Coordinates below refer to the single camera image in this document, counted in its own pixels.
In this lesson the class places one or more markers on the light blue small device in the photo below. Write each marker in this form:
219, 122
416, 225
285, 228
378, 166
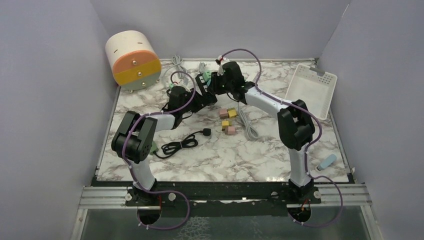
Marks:
326, 162

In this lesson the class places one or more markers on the round cream drawer cabinet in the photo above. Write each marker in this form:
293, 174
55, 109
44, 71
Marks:
133, 61

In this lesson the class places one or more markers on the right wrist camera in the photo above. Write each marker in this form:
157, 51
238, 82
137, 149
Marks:
220, 62

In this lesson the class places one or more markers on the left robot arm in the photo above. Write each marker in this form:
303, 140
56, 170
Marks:
135, 135

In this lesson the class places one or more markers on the pink plug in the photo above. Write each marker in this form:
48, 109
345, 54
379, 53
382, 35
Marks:
230, 130
223, 113

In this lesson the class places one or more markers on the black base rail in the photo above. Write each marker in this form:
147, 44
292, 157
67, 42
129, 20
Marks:
223, 198

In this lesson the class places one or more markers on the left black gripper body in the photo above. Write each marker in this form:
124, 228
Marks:
196, 104

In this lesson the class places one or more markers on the black power strip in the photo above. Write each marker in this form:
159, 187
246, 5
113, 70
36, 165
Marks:
201, 83

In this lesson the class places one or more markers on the green power strip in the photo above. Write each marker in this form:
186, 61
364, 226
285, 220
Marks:
153, 148

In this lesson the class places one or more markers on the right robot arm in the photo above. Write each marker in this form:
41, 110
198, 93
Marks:
295, 125

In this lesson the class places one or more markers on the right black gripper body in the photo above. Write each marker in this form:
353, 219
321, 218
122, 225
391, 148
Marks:
218, 85

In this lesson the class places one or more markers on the yellow plug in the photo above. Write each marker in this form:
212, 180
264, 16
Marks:
232, 112
225, 124

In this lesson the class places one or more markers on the white plastic basket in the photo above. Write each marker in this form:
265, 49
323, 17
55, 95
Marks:
313, 86

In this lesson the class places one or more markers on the white power strip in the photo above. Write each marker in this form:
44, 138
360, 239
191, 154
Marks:
252, 78

